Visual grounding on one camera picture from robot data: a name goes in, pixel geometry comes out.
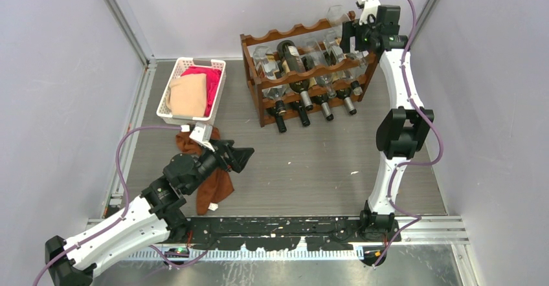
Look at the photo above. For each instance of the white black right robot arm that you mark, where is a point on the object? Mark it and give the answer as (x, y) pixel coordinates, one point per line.
(403, 131)

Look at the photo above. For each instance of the brown towel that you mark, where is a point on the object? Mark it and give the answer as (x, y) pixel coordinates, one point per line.
(214, 189)

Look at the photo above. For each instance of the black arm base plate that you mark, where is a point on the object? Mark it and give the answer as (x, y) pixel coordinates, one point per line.
(319, 233)

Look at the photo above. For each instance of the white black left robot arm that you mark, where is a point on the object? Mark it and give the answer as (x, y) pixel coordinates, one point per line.
(153, 217)

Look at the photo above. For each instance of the dark wine bottle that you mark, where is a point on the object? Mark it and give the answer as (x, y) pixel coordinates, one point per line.
(320, 99)

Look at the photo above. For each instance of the peach folded cloth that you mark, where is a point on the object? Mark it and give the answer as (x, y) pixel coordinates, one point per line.
(188, 95)

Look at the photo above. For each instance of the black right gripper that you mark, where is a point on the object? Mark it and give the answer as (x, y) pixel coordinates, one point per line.
(351, 28)

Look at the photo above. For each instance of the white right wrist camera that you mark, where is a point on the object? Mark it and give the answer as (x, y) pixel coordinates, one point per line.
(368, 7)

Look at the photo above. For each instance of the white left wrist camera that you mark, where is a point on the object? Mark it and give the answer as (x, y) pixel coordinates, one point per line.
(199, 133)

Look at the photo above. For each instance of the clear bottle brown label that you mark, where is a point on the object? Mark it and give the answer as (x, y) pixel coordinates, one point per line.
(264, 59)

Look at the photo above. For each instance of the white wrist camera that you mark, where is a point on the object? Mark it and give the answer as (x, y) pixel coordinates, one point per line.
(368, 7)
(199, 133)

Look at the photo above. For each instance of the dark bottle white label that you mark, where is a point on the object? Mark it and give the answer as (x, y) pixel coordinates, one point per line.
(300, 109)

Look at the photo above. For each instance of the pink folded cloth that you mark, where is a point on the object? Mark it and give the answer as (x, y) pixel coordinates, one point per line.
(213, 77)

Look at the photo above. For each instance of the white plastic basket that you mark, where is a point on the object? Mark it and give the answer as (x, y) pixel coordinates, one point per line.
(180, 66)

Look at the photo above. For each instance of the brown wooden wine rack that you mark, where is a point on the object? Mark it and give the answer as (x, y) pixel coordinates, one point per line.
(257, 82)

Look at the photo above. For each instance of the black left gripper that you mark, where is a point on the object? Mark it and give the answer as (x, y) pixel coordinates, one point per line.
(237, 156)

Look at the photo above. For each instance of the green bottle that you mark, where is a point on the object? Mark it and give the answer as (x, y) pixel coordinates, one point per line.
(291, 61)

